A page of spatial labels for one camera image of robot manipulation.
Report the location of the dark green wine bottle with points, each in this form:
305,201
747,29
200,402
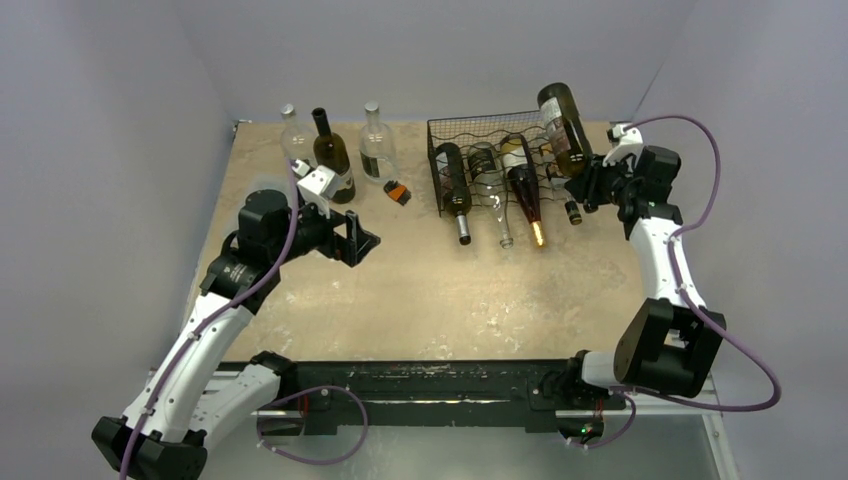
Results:
330,151

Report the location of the clear glass bottle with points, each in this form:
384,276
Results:
297,138
377,146

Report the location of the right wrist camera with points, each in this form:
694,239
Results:
627,144

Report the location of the clear slim empty bottle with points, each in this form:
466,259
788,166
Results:
489,185

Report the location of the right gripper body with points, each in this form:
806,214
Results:
597,183

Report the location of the orange hex key set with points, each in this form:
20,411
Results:
397,192

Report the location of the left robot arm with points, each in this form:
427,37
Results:
169,429

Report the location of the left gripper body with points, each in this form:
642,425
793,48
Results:
315,232

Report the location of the red bottle gold cap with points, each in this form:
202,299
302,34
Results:
521,175

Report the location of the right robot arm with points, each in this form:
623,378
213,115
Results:
671,343

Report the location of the black wire wine rack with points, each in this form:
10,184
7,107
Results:
453,140

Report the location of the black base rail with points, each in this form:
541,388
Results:
538,396

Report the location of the green bottle silver cap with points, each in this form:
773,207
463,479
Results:
455,194

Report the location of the aluminium frame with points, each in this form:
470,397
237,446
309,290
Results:
638,401

